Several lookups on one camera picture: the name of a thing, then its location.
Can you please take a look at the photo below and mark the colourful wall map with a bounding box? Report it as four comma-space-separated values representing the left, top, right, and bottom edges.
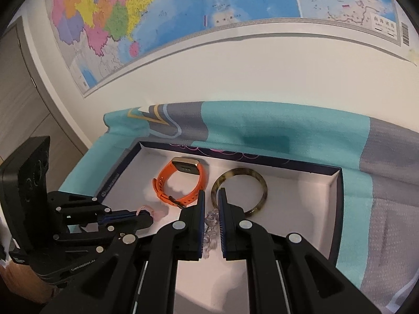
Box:
46, 0, 413, 97

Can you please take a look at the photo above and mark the wooden wardrobe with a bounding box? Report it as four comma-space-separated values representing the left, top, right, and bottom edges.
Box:
0, 16, 89, 171

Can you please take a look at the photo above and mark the orange smartwatch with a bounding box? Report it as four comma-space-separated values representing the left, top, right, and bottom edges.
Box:
153, 157, 207, 209

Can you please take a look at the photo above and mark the clear crystal bead bracelet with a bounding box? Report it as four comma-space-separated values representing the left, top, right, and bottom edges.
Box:
205, 208, 221, 259

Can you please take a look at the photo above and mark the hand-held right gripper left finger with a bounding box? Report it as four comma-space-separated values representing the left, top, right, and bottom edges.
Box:
39, 190, 206, 314

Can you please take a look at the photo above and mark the dark blue box white inside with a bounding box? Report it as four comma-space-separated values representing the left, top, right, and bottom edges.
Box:
98, 141, 344, 314

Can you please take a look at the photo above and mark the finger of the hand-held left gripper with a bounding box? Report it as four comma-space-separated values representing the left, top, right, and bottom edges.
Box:
54, 216, 154, 246
48, 190, 152, 220

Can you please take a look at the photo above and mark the tortoiseshell bangle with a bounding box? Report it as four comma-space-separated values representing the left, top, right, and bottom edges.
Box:
210, 169, 268, 217

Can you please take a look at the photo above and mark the pink crystal piece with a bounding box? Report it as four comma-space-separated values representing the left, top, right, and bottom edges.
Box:
136, 205, 164, 221

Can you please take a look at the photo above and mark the person's left forearm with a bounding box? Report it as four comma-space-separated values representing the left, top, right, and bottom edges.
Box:
0, 262, 49, 305

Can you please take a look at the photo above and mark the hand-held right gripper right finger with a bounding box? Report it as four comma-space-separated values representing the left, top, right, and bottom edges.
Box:
218, 188, 383, 314

